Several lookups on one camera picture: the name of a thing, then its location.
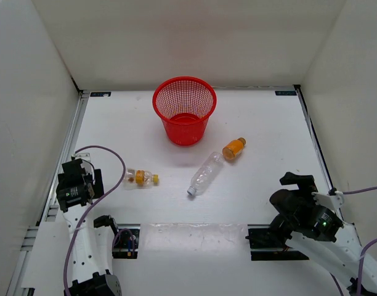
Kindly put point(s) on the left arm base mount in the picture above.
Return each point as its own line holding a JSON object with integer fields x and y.
{"x": 126, "y": 245}

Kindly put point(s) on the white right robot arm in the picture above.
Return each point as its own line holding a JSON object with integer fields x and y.
{"x": 346, "y": 259}

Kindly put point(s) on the left black logo sticker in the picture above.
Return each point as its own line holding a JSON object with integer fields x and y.
{"x": 100, "y": 94}

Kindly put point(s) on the red mesh plastic bin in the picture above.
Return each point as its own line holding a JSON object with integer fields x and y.
{"x": 184, "y": 105}

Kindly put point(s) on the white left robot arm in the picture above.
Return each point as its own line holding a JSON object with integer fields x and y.
{"x": 88, "y": 266}

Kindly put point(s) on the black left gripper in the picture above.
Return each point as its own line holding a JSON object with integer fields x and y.
{"x": 97, "y": 186}

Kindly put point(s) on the left aluminium frame rail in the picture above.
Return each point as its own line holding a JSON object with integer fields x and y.
{"x": 49, "y": 208}

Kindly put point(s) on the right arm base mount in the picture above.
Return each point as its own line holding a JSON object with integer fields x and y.
{"x": 264, "y": 247}

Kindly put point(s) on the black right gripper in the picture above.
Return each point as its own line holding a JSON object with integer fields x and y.
{"x": 305, "y": 183}

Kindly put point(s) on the small bottle yellow cap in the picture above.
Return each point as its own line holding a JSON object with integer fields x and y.
{"x": 140, "y": 178}

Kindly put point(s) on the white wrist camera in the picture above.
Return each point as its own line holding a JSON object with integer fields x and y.
{"x": 83, "y": 156}
{"x": 333, "y": 202}

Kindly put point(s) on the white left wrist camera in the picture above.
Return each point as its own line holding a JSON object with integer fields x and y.
{"x": 83, "y": 156}

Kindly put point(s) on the aluminium frame rail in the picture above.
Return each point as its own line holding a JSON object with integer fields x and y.
{"x": 49, "y": 208}
{"x": 318, "y": 151}

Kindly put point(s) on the right black logo sticker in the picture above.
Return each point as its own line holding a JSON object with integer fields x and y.
{"x": 285, "y": 93}

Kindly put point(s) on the clear plastic bottle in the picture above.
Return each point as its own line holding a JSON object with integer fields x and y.
{"x": 206, "y": 174}

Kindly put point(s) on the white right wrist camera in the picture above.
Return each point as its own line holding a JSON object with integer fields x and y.
{"x": 333, "y": 202}

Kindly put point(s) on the orange juice bottle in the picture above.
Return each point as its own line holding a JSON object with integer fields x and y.
{"x": 233, "y": 149}

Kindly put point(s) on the right aluminium frame rail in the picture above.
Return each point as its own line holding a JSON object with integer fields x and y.
{"x": 318, "y": 151}

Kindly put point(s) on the black logo sticker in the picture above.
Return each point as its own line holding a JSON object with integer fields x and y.
{"x": 285, "y": 93}
{"x": 100, "y": 94}

